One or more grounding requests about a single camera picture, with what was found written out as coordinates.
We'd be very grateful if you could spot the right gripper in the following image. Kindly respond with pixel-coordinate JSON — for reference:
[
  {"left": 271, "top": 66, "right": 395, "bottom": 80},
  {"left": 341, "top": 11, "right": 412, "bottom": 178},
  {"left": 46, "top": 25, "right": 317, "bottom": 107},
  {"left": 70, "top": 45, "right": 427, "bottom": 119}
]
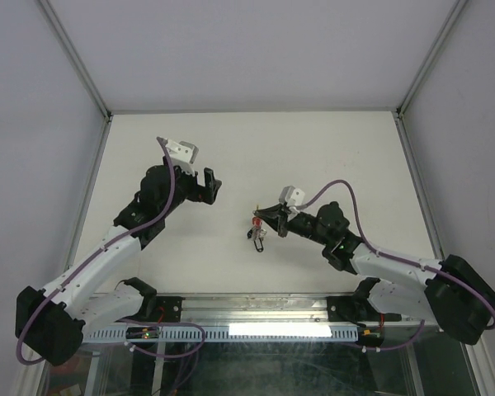
[{"left": 254, "top": 202, "right": 332, "bottom": 248}]

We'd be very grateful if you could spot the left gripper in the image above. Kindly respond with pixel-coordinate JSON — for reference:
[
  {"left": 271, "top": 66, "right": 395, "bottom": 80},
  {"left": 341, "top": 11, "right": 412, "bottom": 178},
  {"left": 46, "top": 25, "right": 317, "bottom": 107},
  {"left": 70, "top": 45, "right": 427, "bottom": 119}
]
[{"left": 160, "top": 155, "right": 221, "bottom": 218}]

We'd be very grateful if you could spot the red key tag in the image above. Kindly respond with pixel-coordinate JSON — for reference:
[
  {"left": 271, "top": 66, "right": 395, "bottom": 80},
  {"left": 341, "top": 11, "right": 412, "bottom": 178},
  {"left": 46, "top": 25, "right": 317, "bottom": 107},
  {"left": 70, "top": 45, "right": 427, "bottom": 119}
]
[{"left": 252, "top": 216, "right": 262, "bottom": 229}]

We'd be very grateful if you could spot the large steel keyring yellow handle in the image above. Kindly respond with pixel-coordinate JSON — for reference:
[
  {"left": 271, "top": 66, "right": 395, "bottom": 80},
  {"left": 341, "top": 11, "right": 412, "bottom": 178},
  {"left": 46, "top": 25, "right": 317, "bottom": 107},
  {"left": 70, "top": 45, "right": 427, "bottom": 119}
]
[{"left": 250, "top": 226, "right": 266, "bottom": 240}]

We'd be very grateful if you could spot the black key tag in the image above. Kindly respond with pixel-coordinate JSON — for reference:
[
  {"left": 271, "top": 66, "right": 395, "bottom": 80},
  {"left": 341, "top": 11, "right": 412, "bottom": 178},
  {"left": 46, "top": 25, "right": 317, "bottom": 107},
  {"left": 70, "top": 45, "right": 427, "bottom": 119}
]
[{"left": 253, "top": 238, "right": 264, "bottom": 252}]

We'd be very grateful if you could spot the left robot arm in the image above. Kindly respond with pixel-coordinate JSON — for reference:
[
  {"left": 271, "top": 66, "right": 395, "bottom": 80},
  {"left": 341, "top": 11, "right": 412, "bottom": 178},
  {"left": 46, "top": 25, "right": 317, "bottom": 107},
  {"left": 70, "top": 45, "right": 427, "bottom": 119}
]
[{"left": 15, "top": 164, "right": 222, "bottom": 366}]

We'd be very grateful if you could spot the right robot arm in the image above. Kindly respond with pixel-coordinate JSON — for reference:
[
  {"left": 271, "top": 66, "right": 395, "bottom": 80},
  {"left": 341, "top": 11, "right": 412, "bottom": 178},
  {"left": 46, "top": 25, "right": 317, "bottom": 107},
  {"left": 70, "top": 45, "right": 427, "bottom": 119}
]
[{"left": 254, "top": 201, "right": 495, "bottom": 345}]

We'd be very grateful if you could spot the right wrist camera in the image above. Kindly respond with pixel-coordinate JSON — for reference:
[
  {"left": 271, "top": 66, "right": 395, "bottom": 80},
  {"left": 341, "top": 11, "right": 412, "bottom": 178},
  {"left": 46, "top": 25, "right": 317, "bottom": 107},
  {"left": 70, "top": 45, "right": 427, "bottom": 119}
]
[{"left": 279, "top": 186, "right": 305, "bottom": 212}]

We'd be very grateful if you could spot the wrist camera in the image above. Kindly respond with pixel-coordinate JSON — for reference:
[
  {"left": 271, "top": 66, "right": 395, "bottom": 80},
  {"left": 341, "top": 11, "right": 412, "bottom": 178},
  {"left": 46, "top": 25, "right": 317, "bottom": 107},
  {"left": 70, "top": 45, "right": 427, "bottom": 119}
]
[
  {"left": 279, "top": 186, "right": 305, "bottom": 212},
  {"left": 157, "top": 137, "right": 199, "bottom": 176}
]

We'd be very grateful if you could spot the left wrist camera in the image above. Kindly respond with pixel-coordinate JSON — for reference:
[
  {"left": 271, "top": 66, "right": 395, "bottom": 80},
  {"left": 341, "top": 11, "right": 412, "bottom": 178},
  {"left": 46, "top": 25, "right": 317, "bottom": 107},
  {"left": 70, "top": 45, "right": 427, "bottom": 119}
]
[{"left": 157, "top": 137, "right": 199, "bottom": 176}]

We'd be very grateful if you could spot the aluminium front rail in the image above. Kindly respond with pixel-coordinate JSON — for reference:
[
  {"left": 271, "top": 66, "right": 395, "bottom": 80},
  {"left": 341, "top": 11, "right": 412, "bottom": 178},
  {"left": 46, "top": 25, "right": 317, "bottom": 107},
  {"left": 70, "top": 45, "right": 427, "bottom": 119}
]
[{"left": 82, "top": 291, "right": 438, "bottom": 327}]

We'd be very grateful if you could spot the slotted cable duct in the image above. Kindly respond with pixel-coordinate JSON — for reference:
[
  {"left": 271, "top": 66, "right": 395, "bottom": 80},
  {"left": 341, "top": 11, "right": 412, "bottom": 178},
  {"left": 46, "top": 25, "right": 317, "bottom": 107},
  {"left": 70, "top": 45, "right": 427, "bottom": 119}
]
[{"left": 83, "top": 323, "right": 358, "bottom": 344}]

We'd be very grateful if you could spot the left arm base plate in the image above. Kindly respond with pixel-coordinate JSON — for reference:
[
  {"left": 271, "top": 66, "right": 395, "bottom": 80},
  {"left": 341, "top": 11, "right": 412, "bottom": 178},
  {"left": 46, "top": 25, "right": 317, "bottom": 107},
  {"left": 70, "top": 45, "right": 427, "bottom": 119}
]
[{"left": 123, "top": 295, "right": 184, "bottom": 323}]

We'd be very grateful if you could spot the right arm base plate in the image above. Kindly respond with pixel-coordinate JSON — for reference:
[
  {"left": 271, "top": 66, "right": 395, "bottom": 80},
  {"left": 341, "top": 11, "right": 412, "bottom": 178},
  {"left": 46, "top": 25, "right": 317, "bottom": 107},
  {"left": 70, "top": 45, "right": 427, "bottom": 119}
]
[{"left": 326, "top": 295, "right": 379, "bottom": 327}]

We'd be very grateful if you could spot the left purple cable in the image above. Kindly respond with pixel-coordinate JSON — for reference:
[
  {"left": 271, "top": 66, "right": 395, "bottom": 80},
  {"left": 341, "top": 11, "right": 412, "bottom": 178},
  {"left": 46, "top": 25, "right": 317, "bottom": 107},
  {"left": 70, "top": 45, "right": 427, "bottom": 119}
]
[{"left": 15, "top": 138, "right": 207, "bottom": 366}]

